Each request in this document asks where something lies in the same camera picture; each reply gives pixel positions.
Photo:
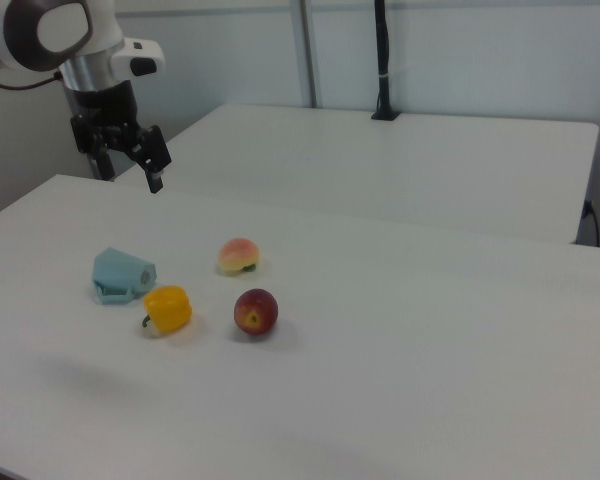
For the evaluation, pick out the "yellow bell pepper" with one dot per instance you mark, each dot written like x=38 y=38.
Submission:
x=167 y=310

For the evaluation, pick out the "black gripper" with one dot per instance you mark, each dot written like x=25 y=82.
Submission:
x=105 y=102

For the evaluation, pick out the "light blue mug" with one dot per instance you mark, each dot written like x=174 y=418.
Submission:
x=120 y=272

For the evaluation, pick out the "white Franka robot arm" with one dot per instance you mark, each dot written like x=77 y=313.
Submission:
x=55 y=30

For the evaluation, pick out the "red apple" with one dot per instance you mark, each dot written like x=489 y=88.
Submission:
x=255 y=310

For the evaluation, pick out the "grey metal partition post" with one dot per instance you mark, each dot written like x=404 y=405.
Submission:
x=307 y=50

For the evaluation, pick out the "black pole stand with base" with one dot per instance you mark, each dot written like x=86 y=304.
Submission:
x=384 y=60

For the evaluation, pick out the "pale pink peach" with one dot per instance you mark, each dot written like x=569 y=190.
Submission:
x=237 y=255

